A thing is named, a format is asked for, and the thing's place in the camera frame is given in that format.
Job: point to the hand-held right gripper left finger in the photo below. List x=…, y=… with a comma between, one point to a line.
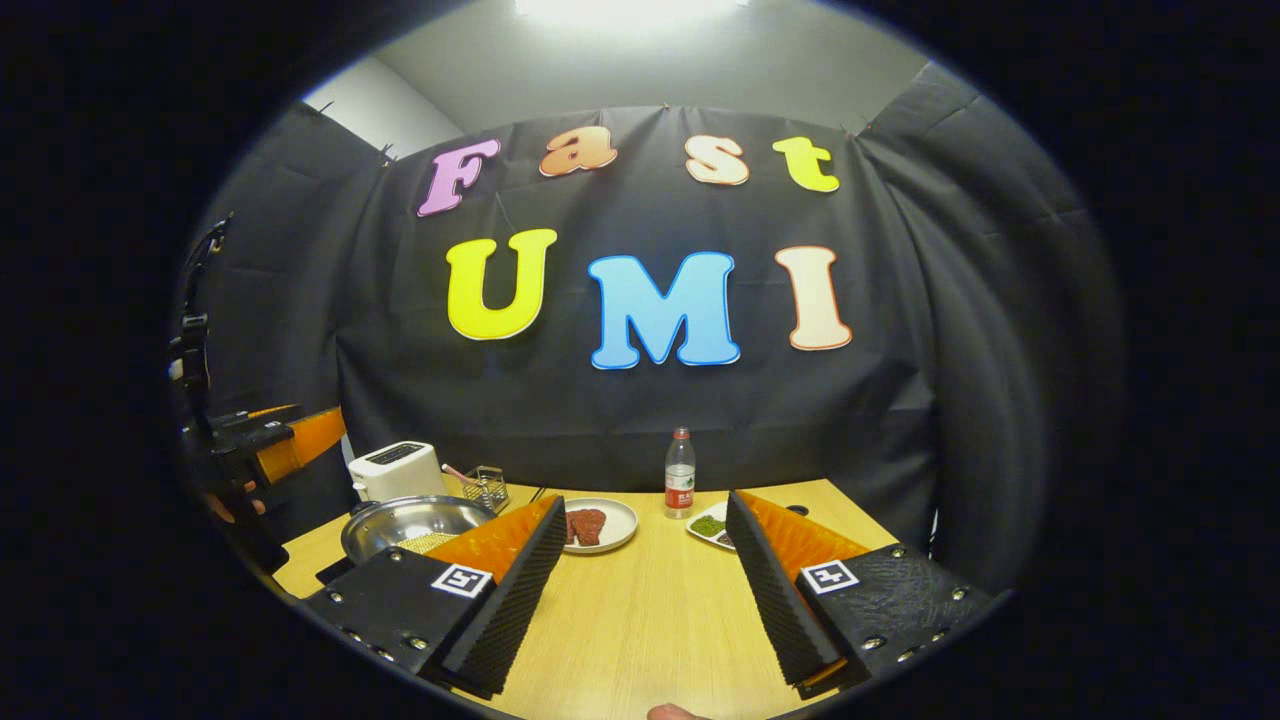
x=515, y=610

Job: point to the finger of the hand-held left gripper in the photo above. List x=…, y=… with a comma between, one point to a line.
x=305, y=440

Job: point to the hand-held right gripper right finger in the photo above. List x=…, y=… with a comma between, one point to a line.
x=775, y=610

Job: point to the pile of soybeans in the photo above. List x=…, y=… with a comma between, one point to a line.
x=428, y=543

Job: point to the white toaster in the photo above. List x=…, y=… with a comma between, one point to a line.
x=395, y=470

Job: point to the white divided dish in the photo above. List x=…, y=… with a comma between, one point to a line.
x=703, y=538

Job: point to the green mung beans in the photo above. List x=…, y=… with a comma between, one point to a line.
x=708, y=526

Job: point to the red meat slices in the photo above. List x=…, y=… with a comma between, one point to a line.
x=587, y=525

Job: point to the metal mesh holder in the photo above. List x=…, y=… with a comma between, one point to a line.
x=488, y=490

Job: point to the white round plate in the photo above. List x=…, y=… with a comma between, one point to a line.
x=622, y=520

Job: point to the pink straw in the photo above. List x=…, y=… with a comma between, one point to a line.
x=458, y=472

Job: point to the clear water bottle red label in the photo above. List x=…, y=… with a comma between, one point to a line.
x=680, y=480

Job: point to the black backdrop cloth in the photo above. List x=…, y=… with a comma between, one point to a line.
x=900, y=380

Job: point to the ceiling light panel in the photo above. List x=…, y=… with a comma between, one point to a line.
x=630, y=10

